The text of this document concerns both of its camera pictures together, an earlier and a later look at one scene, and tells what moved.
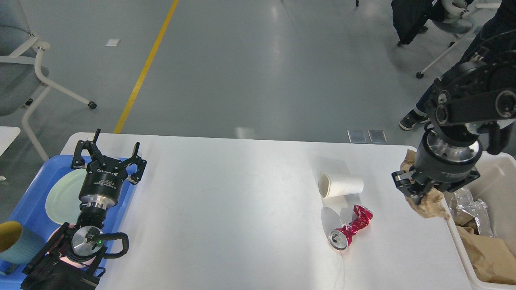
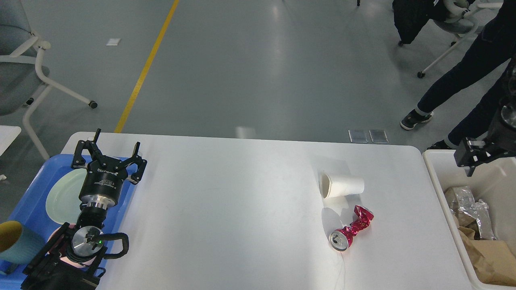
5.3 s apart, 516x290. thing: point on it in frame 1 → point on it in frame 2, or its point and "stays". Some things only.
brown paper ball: [432, 203] → [468, 225]
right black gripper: [430, 170] → [500, 134]
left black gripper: [103, 179] stays
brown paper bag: [491, 257] stays
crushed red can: [341, 239] stays
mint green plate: [63, 203] stays
